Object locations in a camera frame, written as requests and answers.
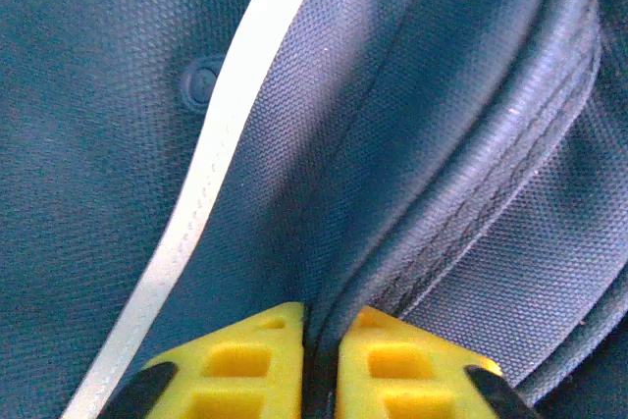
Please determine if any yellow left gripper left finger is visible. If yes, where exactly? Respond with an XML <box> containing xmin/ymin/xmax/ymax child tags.
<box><xmin>100</xmin><ymin>301</ymin><xmax>308</xmax><ymax>419</ymax></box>

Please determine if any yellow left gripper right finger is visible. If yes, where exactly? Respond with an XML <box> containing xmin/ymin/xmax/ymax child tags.
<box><xmin>336</xmin><ymin>304</ymin><xmax>541</xmax><ymax>419</ymax></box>

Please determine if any navy blue backpack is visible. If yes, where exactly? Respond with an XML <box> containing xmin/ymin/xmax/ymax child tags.
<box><xmin>0</xmin><ymin>0</ymin><xmax>628</xmax><ymax>419</ymax></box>

